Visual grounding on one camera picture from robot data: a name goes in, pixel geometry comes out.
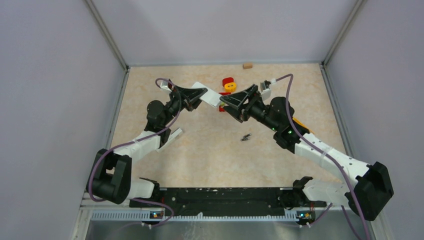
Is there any yellow triangular toy frame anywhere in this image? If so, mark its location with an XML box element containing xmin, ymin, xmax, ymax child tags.
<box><xmin>292</xmin><ymin>117</ymin><xmax>310</xmax><ymax>131</ymax></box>

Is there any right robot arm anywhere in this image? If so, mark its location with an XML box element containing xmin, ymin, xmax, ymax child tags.
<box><xmin>220</xmin><ymin>84</ymin><xmax>394</xmax><ymax>221</ymax></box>

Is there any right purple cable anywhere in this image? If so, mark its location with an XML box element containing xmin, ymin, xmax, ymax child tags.
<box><xmin>274</xmin><ymin>73</ymin><xmax>372</xmax><ymax>240</ymax></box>

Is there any white remote control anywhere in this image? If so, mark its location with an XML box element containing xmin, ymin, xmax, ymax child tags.
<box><xmin>191</xmin><ymin>81</ymin><xmax>223</xmax><ymax>108</ymax></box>

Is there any red toy block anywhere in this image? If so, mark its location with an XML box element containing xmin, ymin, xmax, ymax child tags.
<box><xmin>222</xmin><ymin>77</ymin><xmax>234</xmax><ymax>87</ymax></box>

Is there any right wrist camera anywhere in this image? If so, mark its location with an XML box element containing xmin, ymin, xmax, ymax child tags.
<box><xmin>260</xmin><ymin>78</ymin><xmax>277</xmax><ymax>101</ymax></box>

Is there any white rectangular stick device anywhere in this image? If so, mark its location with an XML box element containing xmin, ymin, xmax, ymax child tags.
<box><xmin>156</xmin><ymin>127</ymin><xmax>184</xmax><ymax>153</ymax></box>

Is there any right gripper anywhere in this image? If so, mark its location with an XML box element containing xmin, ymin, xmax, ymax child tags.
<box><xmin>220</xmin><ymin>84</ymin><xmax>280</xmax><ymax>133</ymax></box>

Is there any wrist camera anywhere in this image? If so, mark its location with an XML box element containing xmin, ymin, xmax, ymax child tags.
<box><xmin>260</xmin><ymin>78</ymin><xmax>277</xmax><ymax>101</ymax></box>
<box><xmin>160</xmin><ymin>79</ymin><xmax>173</xmax><ymax>92</ymax></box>

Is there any small wooden block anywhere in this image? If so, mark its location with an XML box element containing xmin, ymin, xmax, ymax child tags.
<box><xmin>242</xmin><ymin>62</ymin><xmax>253</xmax><ymax>70</ymax></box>

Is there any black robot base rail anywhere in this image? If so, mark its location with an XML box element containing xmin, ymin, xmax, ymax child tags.
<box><xmin>129</xmin><ymin>187</ymin><xmax>327</xmax><ymax>217</ymax></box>

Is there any blue battery pair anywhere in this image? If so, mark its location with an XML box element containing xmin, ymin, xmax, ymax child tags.
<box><xmin>240</xmin><ymin>133</ymin><xmax>252</xmax><ymax>142</ymax></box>

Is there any purple cable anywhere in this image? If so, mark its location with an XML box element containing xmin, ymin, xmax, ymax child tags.
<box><xmin>86</xmin><ymin>77</ymin><xmax>183</xmax><ymax>229</ymax></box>
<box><xmin>274</xmin><ymin>73</ymin><xmax>372</xmax><ymax>240</ymax></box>

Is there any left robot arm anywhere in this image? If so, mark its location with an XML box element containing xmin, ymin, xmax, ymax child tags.
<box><xmin>86</xmin><ymin>83</ymin><xmax>208</xmax><ymax>207</ymax></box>

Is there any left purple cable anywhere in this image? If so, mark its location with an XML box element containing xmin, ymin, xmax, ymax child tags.
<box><xmin>86</xmin><ymin>77</ymin><xmax>183</xmax><ymax>229</ymax></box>

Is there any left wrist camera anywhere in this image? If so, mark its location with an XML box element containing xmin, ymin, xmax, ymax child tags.
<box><xmin>160</xmin><ymin>79</ymin><xmax>173</xmax><ymax>92</ymax></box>

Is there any red toy brick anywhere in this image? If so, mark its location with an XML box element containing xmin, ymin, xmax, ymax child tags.
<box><xmin>218</xmin><ymin>92</ymin><xmax>231</xmax><ymax>112</ymax></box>

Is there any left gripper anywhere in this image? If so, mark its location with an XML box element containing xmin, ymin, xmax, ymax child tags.
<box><xmin>161</xmin><ymin>84</ymin><xmax>209</xmax><ymax>126</ymax></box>

